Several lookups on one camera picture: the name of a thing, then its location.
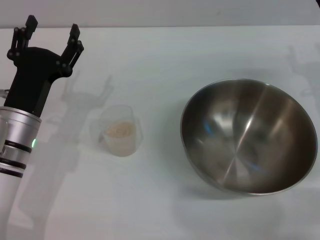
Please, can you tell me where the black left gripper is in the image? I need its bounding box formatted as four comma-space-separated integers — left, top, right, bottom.
4, 14, 85, 118

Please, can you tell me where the clear plastic measuring cup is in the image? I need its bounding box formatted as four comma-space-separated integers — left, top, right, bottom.
89, 104, 145, 158

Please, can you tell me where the white uncooked rice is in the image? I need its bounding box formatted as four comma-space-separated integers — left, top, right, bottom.
103, 120, 137, 141

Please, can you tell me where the stainless steel mixing bowl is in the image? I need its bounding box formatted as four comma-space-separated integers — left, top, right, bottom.
179, 78, 318, 196

